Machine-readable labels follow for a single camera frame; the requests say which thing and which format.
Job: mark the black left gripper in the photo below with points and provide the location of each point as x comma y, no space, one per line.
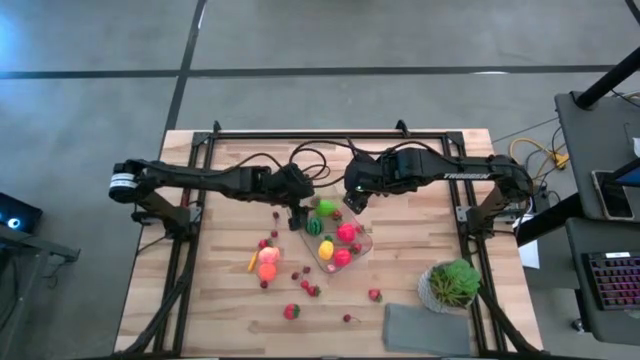
292,182

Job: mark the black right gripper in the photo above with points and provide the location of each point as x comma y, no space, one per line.
365,177

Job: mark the toy watermelon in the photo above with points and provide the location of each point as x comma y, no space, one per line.
314,226

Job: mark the small toy strawberry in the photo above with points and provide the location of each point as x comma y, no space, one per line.
304,284
356,247
359,229
374,295
263,243
337,215
314,290

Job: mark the light green toy melon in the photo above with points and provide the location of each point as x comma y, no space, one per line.
326,207

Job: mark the red toy pepper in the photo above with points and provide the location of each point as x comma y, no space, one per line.
346,232

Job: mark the pale toy peach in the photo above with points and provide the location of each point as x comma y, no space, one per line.
269,255

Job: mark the red toy apple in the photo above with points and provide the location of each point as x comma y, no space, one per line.
342,257

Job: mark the clear plastic container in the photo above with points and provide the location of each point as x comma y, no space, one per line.
365,260

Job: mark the toy orange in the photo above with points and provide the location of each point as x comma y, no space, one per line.
267,272

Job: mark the orange toy carrot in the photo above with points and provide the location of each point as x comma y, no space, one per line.
252,261

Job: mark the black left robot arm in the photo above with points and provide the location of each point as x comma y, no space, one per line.
200,180

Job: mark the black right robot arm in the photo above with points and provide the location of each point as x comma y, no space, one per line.
465,170

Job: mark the large toy strawberry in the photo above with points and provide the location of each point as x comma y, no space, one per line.
291,311

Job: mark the green succulent in white pot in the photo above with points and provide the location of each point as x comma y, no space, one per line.
452,282

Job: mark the grey folded cloth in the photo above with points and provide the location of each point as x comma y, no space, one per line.
425,330

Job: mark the white paper sheet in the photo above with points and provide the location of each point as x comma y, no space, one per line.
530,254

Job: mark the black metal beam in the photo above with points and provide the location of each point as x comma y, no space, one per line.
547,220

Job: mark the grey side desk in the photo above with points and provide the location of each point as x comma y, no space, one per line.
590,150

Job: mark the grey keyboard desk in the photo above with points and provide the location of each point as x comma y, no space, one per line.
580,300

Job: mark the black smartphone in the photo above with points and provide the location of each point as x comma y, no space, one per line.
612,197

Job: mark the backlit black keyboard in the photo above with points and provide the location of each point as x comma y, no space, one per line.
617,280

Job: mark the black metal pole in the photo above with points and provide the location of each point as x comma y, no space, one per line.
605,82

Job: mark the black box with status light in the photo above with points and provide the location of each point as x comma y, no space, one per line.
20,215

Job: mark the black aluminium rig frame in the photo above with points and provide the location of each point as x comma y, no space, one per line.
325,135

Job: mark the black frame clamp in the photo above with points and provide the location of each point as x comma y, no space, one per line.
401,128
216,126

